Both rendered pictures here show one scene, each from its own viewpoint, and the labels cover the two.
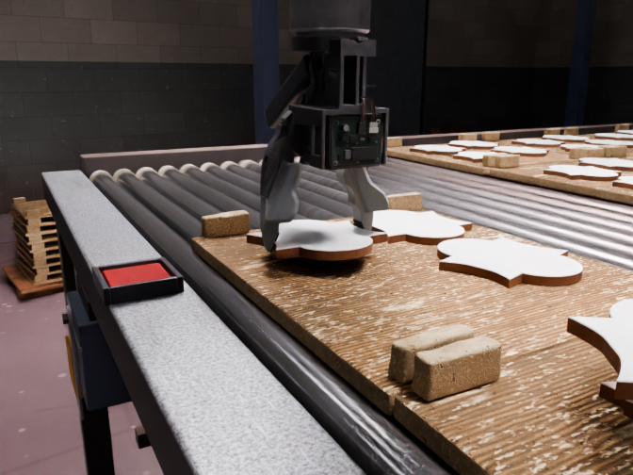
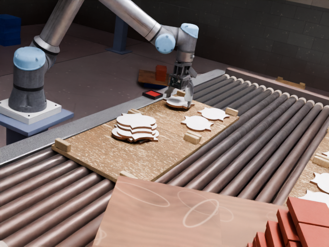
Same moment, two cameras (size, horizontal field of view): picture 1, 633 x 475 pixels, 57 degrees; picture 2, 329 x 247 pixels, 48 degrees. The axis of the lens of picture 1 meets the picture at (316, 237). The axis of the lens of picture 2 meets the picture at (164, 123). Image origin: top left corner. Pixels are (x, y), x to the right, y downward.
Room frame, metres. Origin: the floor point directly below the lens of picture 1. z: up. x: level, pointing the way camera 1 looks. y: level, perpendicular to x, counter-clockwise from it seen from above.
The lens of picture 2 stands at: (-0.34, -1.31, 1.54)
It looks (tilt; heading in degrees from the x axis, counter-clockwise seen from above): 24 degrees down; 56
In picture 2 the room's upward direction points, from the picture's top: 10 degrees clockwise
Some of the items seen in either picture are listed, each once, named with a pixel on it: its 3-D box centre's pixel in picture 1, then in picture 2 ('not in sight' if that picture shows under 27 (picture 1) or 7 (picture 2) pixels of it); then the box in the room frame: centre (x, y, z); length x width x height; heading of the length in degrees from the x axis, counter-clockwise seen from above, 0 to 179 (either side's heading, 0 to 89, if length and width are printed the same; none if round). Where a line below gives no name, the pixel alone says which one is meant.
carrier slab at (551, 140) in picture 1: (576, 142); not in sight; (1.66, -0.73, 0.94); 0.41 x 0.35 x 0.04; 29
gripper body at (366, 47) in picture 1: (332, 104); (180, 74); (0.57, -0.02, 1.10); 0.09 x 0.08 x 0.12; 29
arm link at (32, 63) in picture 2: not in sight; (30, 66); (-0.03, 0.18, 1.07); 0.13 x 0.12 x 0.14; 61
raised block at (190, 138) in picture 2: not in sight; (191, 138); (0.45, -0.32, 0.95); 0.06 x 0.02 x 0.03; 118
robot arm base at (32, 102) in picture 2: not in sight; (28, 93); (-0.03, 0.18, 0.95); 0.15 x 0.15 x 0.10
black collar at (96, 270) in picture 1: (137, 279); (152, 94); (0.56, 0.18, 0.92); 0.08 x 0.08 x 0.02; 28
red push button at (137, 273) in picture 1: (137, 280); (152, 94); (0.56, 0.18, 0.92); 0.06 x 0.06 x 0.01; 28
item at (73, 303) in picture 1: (110, 345); not in sight; (0.73, 0.28, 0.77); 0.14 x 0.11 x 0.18; 28
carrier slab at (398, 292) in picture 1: (411, 269); (186, 116); (0.58, -0.10, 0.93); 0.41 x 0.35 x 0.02; 29
